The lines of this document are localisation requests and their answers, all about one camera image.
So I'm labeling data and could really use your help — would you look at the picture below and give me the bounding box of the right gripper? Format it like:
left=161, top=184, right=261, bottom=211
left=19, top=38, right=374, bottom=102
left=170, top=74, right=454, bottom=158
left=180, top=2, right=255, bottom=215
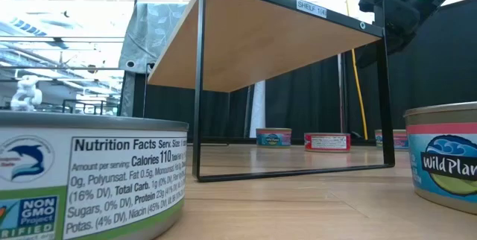
left=356, top=0, right=446, bottom=70

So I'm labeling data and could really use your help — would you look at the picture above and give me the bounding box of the red-label silver seafood can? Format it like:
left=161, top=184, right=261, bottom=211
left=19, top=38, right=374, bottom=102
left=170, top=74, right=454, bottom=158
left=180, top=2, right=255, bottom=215
left=303, top=132, right=352, bottom=154

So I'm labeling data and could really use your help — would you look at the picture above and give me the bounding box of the green-label silver tuna can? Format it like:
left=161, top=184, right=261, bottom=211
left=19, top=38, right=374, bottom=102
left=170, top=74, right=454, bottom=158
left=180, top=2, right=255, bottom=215
left=0, top=110, right=190, bottom=240

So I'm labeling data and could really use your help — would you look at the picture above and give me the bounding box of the white cloth strip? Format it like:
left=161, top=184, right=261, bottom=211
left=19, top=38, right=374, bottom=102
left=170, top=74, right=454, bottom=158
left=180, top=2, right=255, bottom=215
left=248, top=80, right=267, bottom=139

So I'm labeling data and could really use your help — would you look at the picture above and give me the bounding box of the can with white lid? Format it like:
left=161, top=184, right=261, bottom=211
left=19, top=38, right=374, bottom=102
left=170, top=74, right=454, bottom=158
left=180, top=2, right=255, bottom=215
left=403, top=101, right=477, bottom=215

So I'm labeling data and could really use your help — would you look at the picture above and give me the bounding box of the grey leaf-patterned cloth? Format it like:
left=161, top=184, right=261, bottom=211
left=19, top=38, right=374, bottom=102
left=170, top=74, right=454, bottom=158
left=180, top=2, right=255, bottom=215
left=118, top=1, right=189, bottom=75

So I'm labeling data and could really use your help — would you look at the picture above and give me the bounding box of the black metal railing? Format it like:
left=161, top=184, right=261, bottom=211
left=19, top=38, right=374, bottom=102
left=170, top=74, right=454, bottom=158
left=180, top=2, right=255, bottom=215
left=61, top=98, right=120, bottom=116

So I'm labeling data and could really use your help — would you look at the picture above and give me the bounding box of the white robot figurine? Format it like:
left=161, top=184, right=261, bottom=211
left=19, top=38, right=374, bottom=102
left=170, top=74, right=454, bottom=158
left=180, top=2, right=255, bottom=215
left=10, top=75, right=43, bottom=113

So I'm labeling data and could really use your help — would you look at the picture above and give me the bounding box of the wooden shelf with black frame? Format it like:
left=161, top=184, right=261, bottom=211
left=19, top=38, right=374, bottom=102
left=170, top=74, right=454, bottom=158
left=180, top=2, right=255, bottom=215
left=147, top=0, right=397, bottom=183

